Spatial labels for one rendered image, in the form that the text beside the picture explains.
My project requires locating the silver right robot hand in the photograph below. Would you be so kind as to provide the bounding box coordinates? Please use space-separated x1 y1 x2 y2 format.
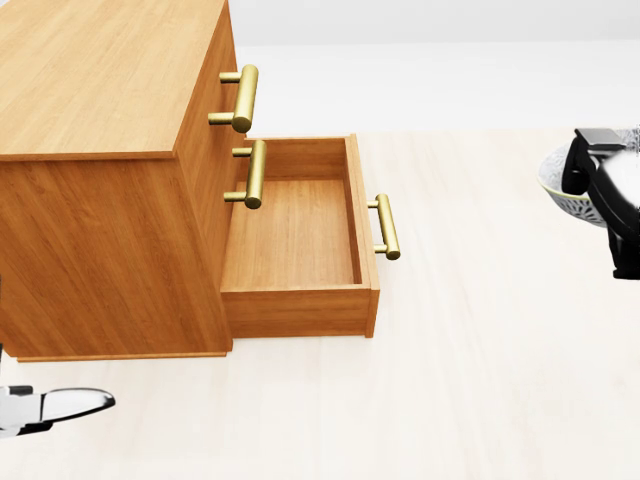
560 126 640 280

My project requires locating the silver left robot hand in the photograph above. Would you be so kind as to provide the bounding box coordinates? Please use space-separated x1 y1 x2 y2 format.
0 344 117 440

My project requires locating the patterned black bowl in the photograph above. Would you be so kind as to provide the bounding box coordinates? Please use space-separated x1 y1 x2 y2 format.
537 126 640 228

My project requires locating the wooden cabinet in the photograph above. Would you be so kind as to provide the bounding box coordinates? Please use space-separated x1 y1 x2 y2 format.
0 0 249 363

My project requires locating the closed wooden drawer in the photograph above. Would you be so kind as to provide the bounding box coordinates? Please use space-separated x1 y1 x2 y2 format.
178 133 250 294
175 0 247 166

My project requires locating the open wooden drawer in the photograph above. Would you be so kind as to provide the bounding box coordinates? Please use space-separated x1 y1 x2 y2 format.
219 133 381 339

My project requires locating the brass handle on open drawer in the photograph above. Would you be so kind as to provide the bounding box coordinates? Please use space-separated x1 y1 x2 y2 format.
366 193 402 261

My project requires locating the large brass drawer handle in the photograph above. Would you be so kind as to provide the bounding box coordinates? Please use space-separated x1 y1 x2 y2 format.
207 63 260 134

